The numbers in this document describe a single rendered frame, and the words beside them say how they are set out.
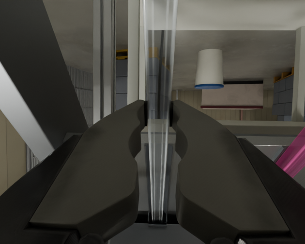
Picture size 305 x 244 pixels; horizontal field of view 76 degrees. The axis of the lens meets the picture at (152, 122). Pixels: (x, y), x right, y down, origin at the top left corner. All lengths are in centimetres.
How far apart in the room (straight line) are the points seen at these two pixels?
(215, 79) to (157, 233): 299
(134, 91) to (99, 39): 18
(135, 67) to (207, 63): 271
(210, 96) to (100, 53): 618
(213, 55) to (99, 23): 289
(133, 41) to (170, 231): 47
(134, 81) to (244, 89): 617
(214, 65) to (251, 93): 357
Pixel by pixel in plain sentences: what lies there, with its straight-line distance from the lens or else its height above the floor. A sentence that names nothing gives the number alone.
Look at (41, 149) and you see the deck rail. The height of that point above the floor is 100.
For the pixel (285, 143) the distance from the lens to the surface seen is 19.
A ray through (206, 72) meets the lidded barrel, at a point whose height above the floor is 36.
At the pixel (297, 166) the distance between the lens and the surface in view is 20.
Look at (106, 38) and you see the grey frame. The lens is 45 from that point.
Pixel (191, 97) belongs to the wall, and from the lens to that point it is 916.
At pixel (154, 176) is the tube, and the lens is 18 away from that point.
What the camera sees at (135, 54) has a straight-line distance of 57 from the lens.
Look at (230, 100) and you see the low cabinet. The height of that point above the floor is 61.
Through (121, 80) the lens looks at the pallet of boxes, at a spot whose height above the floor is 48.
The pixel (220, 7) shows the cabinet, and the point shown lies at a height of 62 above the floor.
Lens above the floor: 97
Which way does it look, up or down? 3 degrees up
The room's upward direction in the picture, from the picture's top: 179 degrees counter-clockwise
